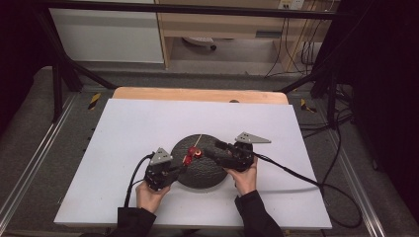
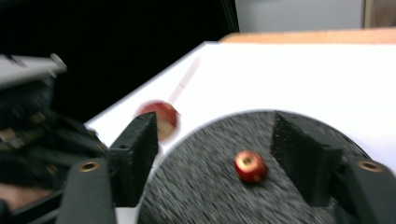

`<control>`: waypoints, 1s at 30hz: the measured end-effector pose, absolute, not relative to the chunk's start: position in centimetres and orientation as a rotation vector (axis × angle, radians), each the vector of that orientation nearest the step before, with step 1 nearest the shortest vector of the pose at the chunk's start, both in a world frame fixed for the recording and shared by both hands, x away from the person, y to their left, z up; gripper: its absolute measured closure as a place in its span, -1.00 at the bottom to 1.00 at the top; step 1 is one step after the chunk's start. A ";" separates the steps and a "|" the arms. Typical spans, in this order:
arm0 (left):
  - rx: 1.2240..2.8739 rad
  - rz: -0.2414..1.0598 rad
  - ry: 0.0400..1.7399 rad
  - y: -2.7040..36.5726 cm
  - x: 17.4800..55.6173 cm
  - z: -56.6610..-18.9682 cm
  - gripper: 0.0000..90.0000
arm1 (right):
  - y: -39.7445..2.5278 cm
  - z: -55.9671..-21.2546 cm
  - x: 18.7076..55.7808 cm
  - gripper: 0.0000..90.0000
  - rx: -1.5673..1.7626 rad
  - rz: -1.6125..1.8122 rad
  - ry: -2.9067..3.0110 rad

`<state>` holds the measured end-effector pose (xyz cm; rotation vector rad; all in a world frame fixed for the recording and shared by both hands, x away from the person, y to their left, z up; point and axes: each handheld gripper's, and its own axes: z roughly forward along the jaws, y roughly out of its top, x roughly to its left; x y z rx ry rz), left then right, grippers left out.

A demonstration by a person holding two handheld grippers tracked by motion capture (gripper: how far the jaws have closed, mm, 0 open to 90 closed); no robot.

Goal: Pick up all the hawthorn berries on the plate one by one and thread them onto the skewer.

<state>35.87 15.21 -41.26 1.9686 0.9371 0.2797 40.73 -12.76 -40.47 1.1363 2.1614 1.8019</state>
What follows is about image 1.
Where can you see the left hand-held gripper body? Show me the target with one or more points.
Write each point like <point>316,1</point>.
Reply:
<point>159,174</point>

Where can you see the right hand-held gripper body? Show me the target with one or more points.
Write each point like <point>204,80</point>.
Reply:
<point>238,158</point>

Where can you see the thin wooden skewer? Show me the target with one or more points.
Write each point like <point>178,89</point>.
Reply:
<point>197,141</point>

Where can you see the round black plate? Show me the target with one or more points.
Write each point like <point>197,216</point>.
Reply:
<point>204,174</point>

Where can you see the person's right hand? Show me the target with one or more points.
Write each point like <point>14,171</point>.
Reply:
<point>245,181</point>

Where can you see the person's left hand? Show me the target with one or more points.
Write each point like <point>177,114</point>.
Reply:
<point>150,199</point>

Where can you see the white board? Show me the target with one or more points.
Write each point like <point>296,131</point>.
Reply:
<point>131,131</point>

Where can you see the wooden table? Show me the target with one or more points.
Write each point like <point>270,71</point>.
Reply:
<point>197,95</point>

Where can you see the yellow black striped tape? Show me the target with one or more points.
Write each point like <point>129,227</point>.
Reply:
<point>307,106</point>
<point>94,101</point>

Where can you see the grey chair base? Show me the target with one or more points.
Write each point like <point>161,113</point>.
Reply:
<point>199,40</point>

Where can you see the light wooden desk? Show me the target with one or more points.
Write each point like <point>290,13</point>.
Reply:
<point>214,26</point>

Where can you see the white cabinet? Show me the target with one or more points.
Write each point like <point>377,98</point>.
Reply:
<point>108,36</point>

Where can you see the white power strip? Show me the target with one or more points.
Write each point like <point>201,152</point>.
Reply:
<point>291,4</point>

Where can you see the black curtain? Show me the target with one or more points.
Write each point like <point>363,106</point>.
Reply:
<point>385,98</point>
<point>16,59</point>

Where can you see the aluminium floor rail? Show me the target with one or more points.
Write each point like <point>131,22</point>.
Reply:
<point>42,148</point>
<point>359,187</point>

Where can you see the black metal frame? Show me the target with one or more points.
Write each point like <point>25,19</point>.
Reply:
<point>184,9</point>

